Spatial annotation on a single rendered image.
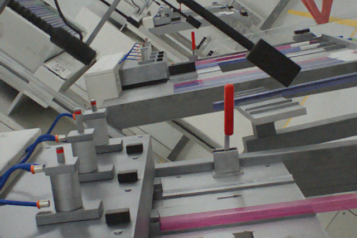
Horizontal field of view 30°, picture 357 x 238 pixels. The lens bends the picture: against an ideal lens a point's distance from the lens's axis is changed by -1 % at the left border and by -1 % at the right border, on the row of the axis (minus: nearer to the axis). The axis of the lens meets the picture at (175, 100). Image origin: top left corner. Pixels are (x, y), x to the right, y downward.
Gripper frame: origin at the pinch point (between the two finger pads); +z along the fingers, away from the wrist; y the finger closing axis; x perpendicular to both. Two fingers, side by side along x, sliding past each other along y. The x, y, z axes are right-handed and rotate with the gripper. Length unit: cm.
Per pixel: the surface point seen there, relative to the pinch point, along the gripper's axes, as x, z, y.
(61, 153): -39, 4, 63
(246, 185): -22.9, 15.5, 41.4
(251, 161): -20.9, 14.6, 33.3
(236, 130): 23, 80, -402
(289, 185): -18.5, 16.0, 43.5
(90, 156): -38, 7, 53
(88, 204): -37, 9, 63
